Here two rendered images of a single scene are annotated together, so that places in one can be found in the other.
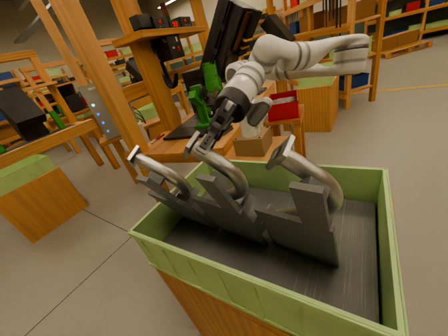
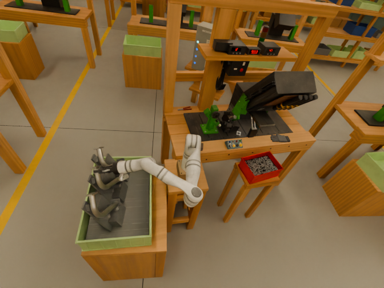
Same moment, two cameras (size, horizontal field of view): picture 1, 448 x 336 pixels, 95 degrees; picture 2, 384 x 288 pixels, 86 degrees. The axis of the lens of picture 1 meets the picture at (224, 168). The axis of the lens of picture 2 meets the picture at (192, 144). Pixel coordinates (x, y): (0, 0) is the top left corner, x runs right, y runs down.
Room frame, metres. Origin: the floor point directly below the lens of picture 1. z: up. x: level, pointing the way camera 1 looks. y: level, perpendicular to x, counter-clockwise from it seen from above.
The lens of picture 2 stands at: (0.15, -0.77, 2.24)
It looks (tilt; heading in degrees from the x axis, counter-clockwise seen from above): 46 degrees down; 36
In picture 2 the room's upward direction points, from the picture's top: 12 degrees clockwise
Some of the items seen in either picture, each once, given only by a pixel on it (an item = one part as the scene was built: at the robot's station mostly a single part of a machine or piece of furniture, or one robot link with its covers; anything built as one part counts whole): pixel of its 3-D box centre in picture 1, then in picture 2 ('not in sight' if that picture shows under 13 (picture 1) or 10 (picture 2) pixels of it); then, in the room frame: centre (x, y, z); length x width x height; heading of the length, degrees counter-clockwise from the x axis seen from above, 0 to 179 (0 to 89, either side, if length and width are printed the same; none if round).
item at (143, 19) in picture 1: (143, 22); (222, 45); (1.66, 0.24, 1.59); 0.15 x 0.07 x 0.07; 150
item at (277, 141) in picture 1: (255, 153); (185, 174); (0.95, -0.18, 0.83); 0.32 x 0.32 x 0.04; 56
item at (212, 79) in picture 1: (213, 76); (243, 106); (1.71, -0.12, 1.17); 0.13 x 0.12 x 0.20; 150
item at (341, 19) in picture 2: not in sight; (335, 18); (11.75, 1.65, 0.37); 1.20 x 0.81 x 0.74; 141
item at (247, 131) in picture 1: (247, 117); (188, 159); (0.95, -0.18, 1.03); 0.09 x 0.09 x 0.17; 66
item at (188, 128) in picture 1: (219, 109); (238, 123); (1.80, -0.10, 0.89); 1.10 x 0.42 x 0.02; 150
